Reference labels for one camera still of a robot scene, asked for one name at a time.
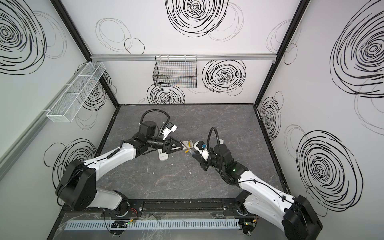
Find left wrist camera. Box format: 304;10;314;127
160;122;177;140

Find black wire basket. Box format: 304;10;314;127
153;55;198;88

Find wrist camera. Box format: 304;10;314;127
194;141;210;161
160;122;177;140

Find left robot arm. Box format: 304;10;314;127
56;121;184;217

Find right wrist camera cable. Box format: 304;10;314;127
206;126;220;151

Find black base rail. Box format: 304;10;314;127
78;198;260;219

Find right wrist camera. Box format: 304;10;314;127
194;141;210;161

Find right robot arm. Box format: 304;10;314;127
193;141;323;240

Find white slotted cable duct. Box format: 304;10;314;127
64;219;241;231

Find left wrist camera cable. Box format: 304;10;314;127
139;109;171;130

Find white mesh shelf basket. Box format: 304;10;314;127
46;62;106;123

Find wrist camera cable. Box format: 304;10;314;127
206;126;220;151
139;109;171;130

